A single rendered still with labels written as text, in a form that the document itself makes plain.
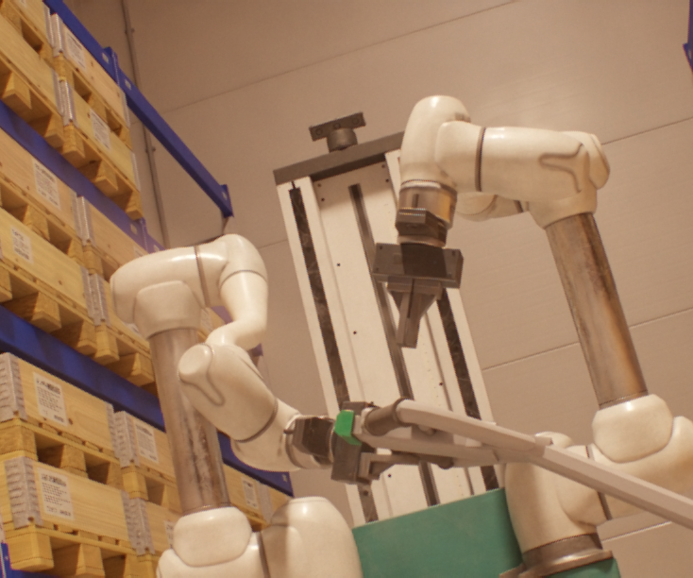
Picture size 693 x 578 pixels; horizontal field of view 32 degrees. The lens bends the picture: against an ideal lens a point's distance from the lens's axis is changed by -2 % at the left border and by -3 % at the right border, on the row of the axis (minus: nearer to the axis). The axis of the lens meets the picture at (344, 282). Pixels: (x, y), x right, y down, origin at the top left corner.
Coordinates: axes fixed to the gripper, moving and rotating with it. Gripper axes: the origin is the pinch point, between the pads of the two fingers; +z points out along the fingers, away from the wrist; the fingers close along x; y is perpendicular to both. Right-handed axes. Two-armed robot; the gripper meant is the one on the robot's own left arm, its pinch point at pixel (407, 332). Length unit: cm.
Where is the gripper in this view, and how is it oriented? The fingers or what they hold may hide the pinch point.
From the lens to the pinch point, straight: 185.0
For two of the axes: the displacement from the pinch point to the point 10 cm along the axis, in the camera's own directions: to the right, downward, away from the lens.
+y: 2.2, 3.0, 9.3
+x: -9.6, -0.9, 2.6
